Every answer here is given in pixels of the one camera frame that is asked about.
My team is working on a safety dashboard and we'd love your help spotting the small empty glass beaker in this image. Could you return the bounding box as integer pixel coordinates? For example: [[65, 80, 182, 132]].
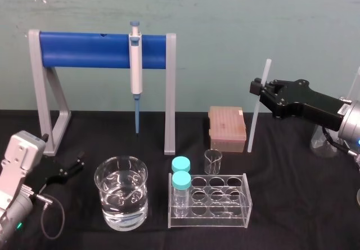
[[204, 149, 223, 176]]

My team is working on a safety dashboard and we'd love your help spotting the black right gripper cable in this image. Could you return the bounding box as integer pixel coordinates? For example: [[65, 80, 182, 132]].
[[322, 126, 356, 155]]

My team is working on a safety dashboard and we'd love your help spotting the clear glass conical flask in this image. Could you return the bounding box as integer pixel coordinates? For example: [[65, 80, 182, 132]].
[[309, 66, 360, 158]]

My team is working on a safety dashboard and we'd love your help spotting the thin dark left gripper cable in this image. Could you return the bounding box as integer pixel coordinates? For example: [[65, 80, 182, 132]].
[[34, 193, 66, 240]]

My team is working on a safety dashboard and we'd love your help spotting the grey pipette stand, blue bar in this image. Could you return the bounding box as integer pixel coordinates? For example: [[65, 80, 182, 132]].
[[28, 29, 178, 155]]

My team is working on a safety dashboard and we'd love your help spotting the white and blue pipette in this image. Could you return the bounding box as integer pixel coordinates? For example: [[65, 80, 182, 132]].
[[129, 20, 142, 134]]

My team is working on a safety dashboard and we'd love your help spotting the translucent brown pipette tip box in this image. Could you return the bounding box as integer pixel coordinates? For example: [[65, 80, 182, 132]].
[[208, 105, 248, 153]]

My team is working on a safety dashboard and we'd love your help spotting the large glass beaker with water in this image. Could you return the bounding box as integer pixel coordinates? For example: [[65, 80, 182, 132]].
[[93, 155, 149, 232]]

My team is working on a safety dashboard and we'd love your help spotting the clear tube with teal cap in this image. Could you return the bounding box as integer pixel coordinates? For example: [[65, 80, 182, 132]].
[[172, 171, 192, 217], [171, 157, 191, 177]]

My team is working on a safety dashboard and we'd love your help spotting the black table cloth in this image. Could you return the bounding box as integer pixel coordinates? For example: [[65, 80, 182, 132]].
[[0, 108, 360, 250]]

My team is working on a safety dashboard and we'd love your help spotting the white translucent stirring rod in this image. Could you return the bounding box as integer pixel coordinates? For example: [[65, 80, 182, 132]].
[[247, 59, 272, 153]]

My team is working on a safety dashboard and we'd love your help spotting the clear acrylic tube rack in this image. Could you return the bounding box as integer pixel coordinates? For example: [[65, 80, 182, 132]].
[[167, 172, 252, 229]]

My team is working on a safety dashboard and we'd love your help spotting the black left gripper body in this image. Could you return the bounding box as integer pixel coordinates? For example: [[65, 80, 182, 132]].
[[39, 154, 71, 190]]

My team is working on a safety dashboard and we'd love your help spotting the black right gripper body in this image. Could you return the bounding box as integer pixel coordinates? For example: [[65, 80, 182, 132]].
[[272, 78, 345, 132]]

